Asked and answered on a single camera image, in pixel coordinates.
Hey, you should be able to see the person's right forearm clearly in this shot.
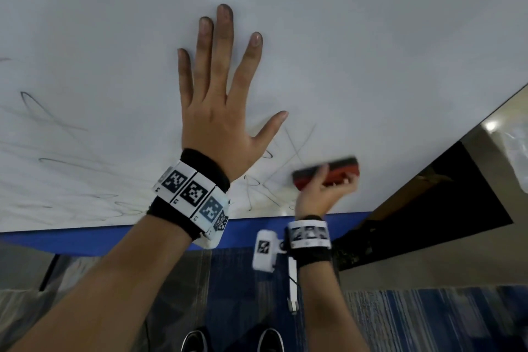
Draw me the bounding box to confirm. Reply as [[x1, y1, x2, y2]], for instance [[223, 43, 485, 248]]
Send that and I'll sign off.
[[297, 259, 372, 352]]

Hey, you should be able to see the person's left forearm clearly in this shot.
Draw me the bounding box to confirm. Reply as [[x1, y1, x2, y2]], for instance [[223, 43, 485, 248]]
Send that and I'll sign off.
[[7, 215, 194, 352]]

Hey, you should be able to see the black shoe with white sole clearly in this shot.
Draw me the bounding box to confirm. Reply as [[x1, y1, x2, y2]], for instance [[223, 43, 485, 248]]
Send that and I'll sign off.
[[257, 327, 285, 352], [180, 328, 212, 352]]

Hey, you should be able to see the person's right hand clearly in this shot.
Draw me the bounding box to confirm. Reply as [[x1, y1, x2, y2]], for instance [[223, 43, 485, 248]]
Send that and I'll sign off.
[[295, 163, 360, 220]]

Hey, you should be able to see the red and black whiteboard eraser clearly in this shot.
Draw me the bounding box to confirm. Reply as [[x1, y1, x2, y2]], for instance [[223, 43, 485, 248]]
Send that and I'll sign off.
[[291, 156, 361, 191]]

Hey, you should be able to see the whiteboard with blue frame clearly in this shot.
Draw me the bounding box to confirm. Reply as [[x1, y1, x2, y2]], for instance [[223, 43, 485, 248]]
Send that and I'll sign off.
[[0, 0, 528, 257]]

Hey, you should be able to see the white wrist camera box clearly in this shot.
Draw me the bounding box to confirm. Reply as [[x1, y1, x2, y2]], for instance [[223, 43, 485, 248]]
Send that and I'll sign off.
[[252, 230, 287, 273]]

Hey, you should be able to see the black wristband with marker tiles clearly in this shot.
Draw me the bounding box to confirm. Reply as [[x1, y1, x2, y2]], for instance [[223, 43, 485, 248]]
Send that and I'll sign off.
[[285, 215, 333, 269], [146, 148, 232, 249]]

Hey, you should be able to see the black whiteboard stand leg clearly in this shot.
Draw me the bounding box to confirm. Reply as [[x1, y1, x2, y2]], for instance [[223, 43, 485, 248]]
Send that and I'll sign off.
[[38, 254, 60, 293]]

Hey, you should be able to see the black panel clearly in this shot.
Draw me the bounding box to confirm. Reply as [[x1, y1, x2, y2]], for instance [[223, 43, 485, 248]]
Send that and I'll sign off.
[[330, 141, 515, 272]]

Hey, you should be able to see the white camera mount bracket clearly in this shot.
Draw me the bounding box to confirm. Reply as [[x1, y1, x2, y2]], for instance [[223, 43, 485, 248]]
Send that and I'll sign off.
[[287, 256, 299, 315]]

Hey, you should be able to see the person's left hand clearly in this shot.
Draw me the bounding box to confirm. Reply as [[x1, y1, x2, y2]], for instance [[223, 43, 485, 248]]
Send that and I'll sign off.
[[177, 4, 289, 182]]

